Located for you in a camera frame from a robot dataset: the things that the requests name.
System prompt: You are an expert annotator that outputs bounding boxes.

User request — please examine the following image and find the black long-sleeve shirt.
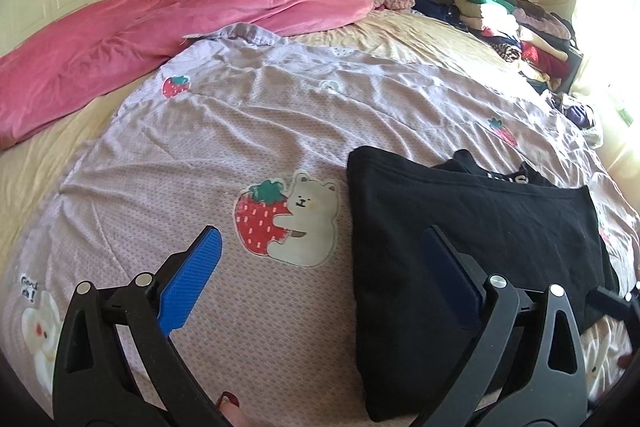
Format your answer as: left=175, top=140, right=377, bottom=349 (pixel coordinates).
left=345, top=145, right=622, bottom=424

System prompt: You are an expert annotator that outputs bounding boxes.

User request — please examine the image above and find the pile of folded clothes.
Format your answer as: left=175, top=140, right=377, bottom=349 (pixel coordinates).
left=451, top=0, right=582, bottom=93

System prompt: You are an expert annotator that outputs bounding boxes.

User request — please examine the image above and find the left hand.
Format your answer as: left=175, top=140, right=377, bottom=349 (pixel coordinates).
left=217, top=391, right=252, bottom=427

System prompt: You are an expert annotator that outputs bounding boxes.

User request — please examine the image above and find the lilac strawberry bear quilt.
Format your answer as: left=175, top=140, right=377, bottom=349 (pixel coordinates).
left=1, top=25, right=639, bottom=426

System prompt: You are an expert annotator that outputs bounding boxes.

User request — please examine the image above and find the pink blanket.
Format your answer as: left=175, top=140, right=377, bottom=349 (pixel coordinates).
left=1, top=0, right=372, bottom=150

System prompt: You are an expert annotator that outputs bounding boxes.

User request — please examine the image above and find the cream bed sheet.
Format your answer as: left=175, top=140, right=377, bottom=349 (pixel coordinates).
left=0, top=3, right=516, bottom=268

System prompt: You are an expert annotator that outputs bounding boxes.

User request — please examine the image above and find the dark blue garment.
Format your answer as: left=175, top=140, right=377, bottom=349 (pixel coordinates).
left=413, top=0, right=462, bottom=26

